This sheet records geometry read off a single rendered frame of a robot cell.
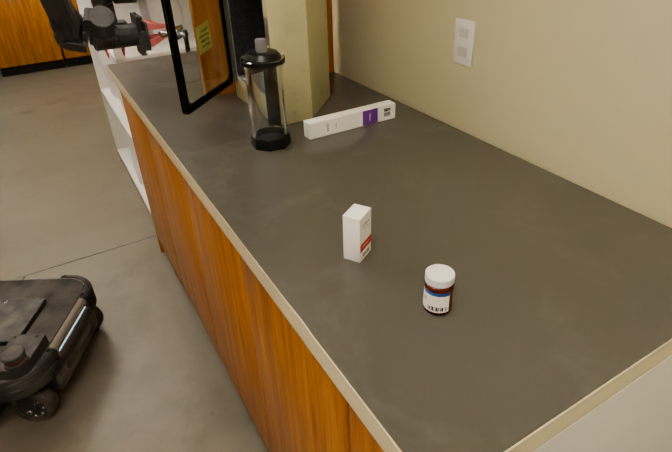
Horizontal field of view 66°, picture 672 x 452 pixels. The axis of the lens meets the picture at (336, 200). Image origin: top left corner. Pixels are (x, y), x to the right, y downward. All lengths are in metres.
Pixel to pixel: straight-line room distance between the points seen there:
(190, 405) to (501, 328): 1.36
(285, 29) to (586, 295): 0.95
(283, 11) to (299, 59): 0.13
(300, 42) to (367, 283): 0.78
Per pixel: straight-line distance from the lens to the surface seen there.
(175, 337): 2.22
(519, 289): 0.89
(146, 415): 2.00
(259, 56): 1.26
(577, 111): 1.23
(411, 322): 0.80
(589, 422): 0.82
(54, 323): 2.10
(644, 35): 1.13
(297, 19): 1.43
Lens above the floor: 1.49
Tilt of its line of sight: 30 degrees down
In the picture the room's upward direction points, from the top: 2 degrees counter-clockwise
